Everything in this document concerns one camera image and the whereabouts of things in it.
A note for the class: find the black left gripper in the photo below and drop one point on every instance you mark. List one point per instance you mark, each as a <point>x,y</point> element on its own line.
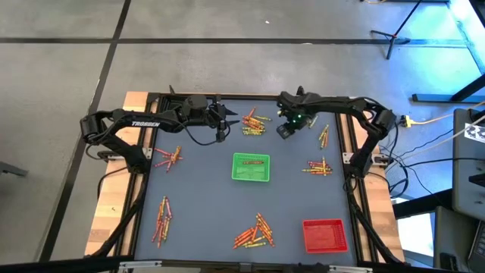
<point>216,115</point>

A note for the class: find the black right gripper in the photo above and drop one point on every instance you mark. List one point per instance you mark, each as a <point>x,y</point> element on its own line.
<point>297,119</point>

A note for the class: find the green plastic basket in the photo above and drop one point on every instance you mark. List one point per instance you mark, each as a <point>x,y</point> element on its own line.
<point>250,174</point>

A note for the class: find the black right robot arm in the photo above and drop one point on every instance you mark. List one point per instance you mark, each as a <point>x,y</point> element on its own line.
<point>341,104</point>

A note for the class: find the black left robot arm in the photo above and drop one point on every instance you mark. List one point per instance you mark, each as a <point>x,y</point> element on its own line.
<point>144,123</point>

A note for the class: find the yellow power plug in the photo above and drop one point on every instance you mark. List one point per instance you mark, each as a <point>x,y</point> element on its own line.
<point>407,121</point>

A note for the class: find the red plastic basket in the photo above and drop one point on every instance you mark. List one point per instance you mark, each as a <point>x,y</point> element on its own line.
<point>325,236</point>

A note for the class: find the black tripod stand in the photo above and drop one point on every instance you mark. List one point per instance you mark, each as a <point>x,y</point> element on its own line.
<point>394,37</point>

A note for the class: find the black diagonal strut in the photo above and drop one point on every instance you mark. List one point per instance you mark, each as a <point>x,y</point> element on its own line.
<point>117,231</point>
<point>373,233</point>

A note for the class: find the wooden table board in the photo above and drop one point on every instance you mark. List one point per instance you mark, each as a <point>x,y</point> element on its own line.
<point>113,212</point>

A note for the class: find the black desk bar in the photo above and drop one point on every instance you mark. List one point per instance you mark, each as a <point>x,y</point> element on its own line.
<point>420,204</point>

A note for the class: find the grey equipment cabinet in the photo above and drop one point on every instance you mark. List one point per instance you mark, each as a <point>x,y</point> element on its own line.
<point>464,170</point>

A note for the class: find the fiducial marker sheet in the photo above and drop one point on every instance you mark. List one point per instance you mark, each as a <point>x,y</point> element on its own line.
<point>475,132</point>

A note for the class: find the grey computer case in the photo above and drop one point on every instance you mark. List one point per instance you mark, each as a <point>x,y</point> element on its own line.
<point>452,235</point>

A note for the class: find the grey chair leg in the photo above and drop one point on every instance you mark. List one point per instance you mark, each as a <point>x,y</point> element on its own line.
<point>13,169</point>

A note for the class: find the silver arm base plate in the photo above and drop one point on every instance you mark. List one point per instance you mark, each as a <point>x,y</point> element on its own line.
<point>147,153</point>
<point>347,157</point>

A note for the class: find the black desk frame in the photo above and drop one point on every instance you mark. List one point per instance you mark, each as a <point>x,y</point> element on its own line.
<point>435,98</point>

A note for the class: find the grey camera mount block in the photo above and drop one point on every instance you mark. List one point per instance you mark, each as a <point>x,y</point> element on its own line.
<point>245,267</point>

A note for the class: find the silver metal bracket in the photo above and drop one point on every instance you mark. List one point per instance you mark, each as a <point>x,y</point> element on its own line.
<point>140,265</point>
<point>350,269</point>

